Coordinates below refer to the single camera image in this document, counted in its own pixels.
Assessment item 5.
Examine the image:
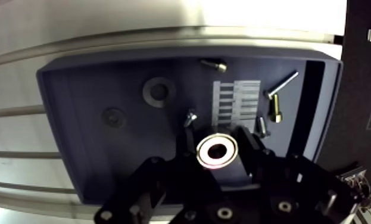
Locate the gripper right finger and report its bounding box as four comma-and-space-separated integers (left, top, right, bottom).
231, 125, 361, 224

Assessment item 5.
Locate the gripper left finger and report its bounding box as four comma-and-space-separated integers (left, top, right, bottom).
93, 127, 223, 224

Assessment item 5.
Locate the steel bearing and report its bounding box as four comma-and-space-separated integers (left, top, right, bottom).
196, 132, 239, 170

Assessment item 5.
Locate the dark blue-grey tray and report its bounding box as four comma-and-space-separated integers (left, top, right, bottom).
36, 46, 344, 207

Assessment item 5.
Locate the short steel screw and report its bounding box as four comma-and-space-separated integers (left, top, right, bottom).
199, 58, 229, 74
255, 116, 272, 139
183, 108, 199, 128

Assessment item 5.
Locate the yellowish steel bolt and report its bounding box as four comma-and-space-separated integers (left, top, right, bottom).
267, 93, 283, 124

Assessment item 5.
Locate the long thin steel screw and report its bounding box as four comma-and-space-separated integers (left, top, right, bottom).
264, 70, 300, 101

